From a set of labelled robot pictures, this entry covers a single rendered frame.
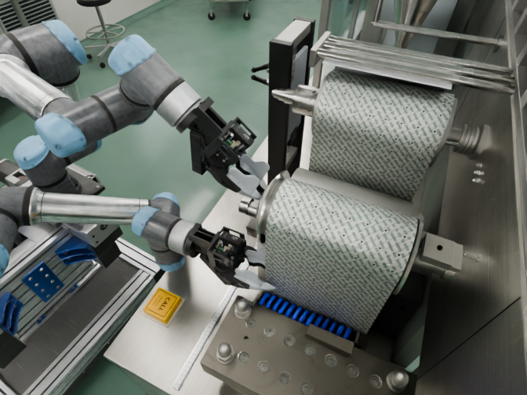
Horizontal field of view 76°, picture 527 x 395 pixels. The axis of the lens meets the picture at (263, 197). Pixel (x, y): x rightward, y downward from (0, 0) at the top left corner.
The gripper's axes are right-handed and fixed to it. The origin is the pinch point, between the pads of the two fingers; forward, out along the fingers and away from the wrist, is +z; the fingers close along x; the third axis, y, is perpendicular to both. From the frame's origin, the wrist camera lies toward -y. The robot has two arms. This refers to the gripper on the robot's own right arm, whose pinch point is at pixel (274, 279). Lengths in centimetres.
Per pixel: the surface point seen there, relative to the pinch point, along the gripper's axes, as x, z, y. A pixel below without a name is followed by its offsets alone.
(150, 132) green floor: 139, -175, -109
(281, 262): -0.3, 1.6, 8.5
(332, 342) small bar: -5.9, 15.5, -4.1
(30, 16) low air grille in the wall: 198, -356, -61
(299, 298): -0.2, 6.1, -3.1
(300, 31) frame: 41, -13, 35
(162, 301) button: -9.5, -26.7, -16.5
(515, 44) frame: 49, 30, 37
